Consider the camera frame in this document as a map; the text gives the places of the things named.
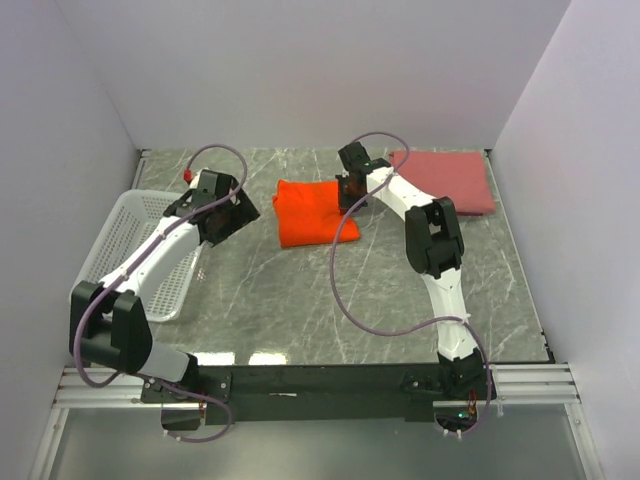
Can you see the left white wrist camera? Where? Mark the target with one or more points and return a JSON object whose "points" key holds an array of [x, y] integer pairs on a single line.
{"points": [[199, 180]]}

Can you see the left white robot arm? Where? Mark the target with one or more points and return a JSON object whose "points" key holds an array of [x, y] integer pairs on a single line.
{"points": [[108, 321]]}

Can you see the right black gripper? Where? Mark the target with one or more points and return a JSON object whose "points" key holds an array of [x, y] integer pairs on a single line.
{"points": [[345, 206]]}

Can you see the orange t shirt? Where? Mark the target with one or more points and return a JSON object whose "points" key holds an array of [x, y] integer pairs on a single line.
{"points": [[307, 213]]}

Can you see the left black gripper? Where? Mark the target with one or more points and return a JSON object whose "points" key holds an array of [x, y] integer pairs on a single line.
{"points": [[243, 213]]}

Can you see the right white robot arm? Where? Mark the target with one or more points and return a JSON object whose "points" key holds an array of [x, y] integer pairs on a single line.
{"points": [[434, 248]]}

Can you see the folded pink t shirt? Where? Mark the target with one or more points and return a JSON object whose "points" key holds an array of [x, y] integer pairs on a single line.
{"points": [[461, 176]]}

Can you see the white perforated plastic basket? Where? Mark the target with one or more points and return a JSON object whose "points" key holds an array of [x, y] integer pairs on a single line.
{"points": [[129, 228]]}

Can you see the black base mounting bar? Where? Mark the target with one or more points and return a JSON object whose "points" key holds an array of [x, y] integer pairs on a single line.
{"points": [[340, 392]]}

